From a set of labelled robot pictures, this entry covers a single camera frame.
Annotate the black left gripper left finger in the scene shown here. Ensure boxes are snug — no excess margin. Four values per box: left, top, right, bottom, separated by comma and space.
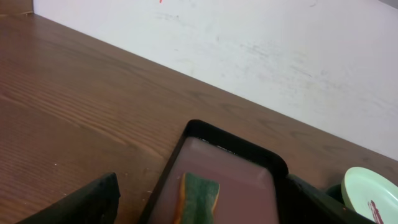
17, 172, 120, 224

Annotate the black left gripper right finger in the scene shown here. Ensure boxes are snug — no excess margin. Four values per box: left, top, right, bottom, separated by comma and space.
284, 174, 374, 224

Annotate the green yellow sponge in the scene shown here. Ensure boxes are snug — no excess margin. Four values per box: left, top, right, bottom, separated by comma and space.
173, 172, 220, 224

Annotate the black rectangular sponge tray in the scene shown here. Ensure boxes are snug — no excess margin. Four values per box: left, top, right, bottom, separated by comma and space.
139, 119, 289, 223

